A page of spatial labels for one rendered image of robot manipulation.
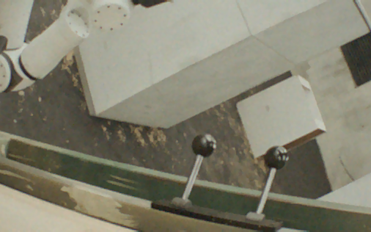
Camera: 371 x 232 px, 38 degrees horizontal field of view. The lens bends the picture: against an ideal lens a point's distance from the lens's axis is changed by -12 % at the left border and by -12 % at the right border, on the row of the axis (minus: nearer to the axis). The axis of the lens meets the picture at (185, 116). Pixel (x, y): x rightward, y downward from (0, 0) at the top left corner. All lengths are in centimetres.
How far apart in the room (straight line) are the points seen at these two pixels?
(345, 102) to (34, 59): 804
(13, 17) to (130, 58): 237
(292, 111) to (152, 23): 266
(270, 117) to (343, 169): 326
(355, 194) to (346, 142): 455
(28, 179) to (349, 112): 804
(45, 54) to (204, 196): 40
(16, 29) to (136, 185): 40
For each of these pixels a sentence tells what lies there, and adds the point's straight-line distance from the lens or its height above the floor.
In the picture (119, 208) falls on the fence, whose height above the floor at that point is 130.
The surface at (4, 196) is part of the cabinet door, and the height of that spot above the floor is 117.
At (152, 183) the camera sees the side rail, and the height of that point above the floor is 124.
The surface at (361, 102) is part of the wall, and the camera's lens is 886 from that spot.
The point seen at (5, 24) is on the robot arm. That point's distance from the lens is 106.
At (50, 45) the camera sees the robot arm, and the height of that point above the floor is 126.
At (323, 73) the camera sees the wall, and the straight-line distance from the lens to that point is 906.
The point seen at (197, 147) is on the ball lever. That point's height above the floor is 143.
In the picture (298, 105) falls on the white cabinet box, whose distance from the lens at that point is 572.
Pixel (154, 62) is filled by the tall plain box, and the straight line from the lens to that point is 330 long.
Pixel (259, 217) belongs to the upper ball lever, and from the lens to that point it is 84.
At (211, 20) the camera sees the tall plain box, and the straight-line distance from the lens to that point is 319.
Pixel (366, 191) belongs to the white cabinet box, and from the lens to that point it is 432.
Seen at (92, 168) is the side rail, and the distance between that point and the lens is 123.
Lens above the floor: 178
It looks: 22 degrees down
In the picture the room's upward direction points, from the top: 65 degrees clockwise
